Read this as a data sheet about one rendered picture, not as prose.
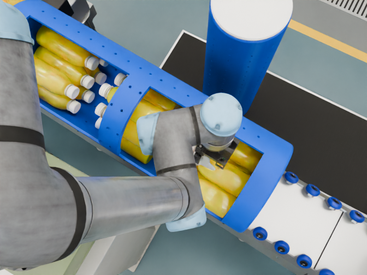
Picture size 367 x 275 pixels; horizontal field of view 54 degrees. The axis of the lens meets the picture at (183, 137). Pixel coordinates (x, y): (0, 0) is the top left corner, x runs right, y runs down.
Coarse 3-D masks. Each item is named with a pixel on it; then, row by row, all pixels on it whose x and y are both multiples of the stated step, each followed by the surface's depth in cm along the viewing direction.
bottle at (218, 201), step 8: (200, 184) 97; (208, 184) 97; (208, 192) 96; (216, 192) 96; (224, 192) 97; (208, 200) 96; (216, 200) 95; (224, 200) 95; (232, 200) 96; (208, 208) 97; (216, 208) 95; (224, 208) 95
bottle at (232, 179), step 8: (200, 168) 97; (216, 168) 96; (224, 168) 96; (232, 168) 96; (208, 176) 97; (216, 176) 96; (224, 176) 95; (232, 176) 95; (240, 176) 95; (248, 176) 96; (216, 184) 98; (224, 184) 95; (232, 184) 95; (240, 184) 94; (232, 192) 96
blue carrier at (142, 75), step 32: (32, 0) 106; (32, 32) 113; (64, 32) 99; (96, 32) 106; (128, 64) 97; (96, 96) 123; (128, 96) 93; (192, 96) 96; (96, 128) 116; (256, 128) 95; (128, 160) 102; (288, 160) 90; (256, 192) 87
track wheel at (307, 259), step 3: (300, 255) 107; (303, 255) 106; (306, 255) 106; (297, 258) 107; (300, 258) 106; (303, 258) 106; (306, 258) 106; (309, 258) 106; (297, 261) 107; (300, 261) 107; (303, 261) 106; (306, 261) 106; (309, 261) 105; (300, 264) 107; (303, 264) 106; (306, 264) 106; (309, 264) 106; (303, 267) 107; (306, 267) 107; (309, 267) 106
